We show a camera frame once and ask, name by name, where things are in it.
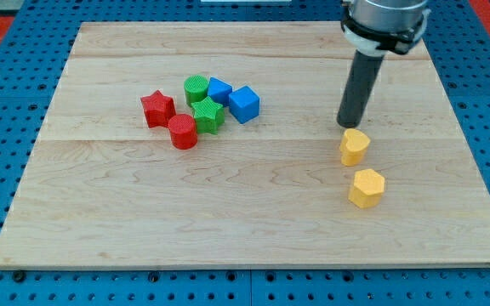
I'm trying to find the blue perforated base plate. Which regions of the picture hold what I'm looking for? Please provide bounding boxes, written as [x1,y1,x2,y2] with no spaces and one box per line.
[0,0,490,305]

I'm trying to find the yellow hexagon block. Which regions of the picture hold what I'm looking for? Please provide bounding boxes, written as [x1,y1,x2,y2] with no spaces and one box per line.
[348,168,386,209]

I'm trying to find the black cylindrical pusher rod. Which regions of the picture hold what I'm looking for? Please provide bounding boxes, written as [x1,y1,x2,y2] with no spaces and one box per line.
[337,51,384,128]

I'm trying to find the blue cube block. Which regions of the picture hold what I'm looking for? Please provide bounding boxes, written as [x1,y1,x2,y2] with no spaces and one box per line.
[229,86,260,124]

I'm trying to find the blue pentagon block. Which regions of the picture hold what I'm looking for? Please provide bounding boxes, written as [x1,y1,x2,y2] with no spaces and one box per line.
[208,76,233,107]

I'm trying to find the red star block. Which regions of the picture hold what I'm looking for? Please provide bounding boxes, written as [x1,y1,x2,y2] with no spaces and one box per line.
[140,90,176,128]

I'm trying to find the red cylinder block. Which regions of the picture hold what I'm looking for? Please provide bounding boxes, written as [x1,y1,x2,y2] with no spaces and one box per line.
[168,114,197,150]

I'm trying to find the green star block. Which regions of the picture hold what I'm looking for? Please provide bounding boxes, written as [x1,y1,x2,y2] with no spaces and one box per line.
[191,97,225,134]

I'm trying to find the green cylinder block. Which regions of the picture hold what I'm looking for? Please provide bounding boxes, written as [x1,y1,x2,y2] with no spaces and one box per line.
[184,75,209,106]

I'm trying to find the yellow heart block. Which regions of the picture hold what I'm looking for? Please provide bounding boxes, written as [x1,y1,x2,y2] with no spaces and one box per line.
[339,128,371,167]

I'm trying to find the light wooden board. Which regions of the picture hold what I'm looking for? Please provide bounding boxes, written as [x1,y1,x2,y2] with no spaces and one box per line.
[0,22,490,270]

